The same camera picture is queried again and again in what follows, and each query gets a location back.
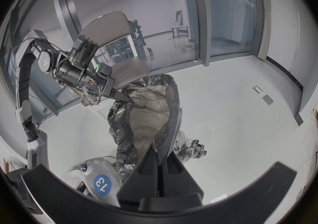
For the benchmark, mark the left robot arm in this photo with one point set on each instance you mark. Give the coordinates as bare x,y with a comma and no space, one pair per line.
23,76

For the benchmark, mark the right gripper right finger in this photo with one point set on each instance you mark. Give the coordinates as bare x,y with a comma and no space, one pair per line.
178,183

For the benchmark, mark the black plastic bag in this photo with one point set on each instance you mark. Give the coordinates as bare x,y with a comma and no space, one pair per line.
124,141

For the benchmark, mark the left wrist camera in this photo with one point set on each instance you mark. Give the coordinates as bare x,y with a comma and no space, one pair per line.
104,70

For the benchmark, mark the black plastic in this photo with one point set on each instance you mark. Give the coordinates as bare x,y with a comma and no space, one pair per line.
197,149

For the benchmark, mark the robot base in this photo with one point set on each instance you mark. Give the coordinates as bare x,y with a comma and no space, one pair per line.
99,168

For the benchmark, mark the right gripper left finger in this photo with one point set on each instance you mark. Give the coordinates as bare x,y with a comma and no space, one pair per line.
141,180

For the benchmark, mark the grey white-legged chair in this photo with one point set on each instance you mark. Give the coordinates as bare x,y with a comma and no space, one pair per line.
106,29

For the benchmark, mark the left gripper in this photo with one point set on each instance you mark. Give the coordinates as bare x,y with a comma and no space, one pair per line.
72,75

